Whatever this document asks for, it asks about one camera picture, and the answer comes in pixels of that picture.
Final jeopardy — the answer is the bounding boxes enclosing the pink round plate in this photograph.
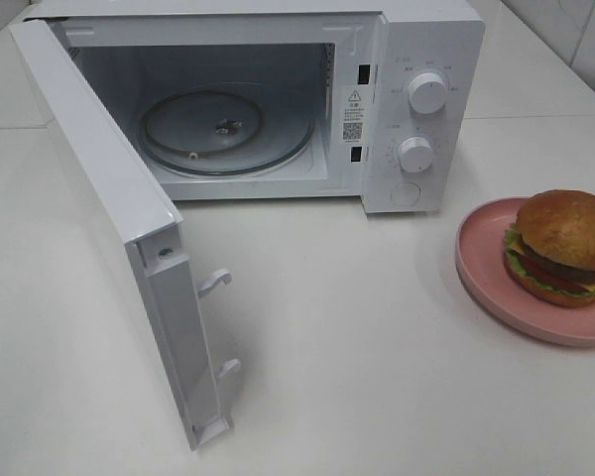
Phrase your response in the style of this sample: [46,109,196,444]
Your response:
[455,197,595,347]

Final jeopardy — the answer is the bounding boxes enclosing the white timer knob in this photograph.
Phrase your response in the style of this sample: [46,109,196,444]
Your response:
[397,136,435,174]

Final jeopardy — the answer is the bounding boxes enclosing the burger with lettuce and cheese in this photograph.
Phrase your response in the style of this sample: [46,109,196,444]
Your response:
[504,189,595,308]

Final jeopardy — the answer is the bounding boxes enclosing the round white door button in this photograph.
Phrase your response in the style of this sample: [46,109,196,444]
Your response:
[390,182,420,207]

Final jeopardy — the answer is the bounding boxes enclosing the glass microwave turntable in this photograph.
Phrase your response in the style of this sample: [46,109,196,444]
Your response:
[137,82,315,177]

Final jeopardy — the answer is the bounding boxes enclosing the white warning label sticker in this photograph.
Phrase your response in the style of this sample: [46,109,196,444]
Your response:
[338,85,369,144]

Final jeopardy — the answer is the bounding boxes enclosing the white microwave oven body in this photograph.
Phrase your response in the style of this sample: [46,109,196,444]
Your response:
[21,1,485,213]

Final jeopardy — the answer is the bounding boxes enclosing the upper white power knob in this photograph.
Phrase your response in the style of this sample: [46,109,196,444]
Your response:
[408,71,447,114]

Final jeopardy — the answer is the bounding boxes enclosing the white microwave door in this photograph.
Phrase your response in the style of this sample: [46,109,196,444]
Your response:
[10,20,241,450]

